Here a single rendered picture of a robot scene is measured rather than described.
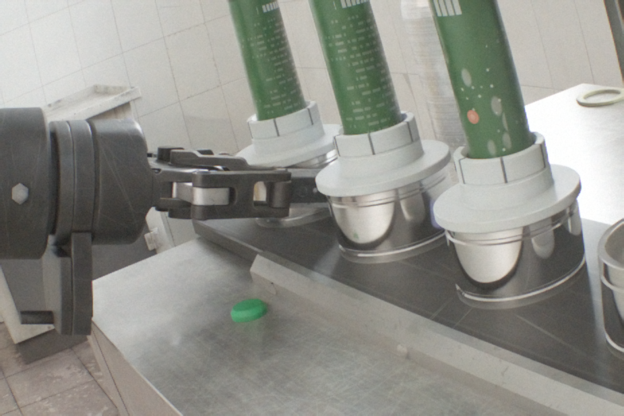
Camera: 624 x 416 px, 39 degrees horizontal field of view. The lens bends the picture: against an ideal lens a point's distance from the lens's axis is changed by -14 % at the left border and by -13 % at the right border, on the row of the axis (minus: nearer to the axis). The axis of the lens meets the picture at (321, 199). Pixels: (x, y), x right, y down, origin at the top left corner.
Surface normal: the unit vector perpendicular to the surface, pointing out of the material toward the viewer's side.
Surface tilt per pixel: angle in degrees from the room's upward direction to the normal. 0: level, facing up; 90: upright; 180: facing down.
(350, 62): 90
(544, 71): 90
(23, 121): 39
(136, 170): 73
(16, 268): 90
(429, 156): 0
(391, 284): 0
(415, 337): 45
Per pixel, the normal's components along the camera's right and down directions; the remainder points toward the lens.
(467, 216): -0.25, -0.93
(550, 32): -0.85, 0.35
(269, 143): -0.40, 0.36
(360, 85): -0.13, 0.32
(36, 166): 0.45, -0.19
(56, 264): -0.88, 0.01
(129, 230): 0.32, 0.74
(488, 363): -0.78, -0.41
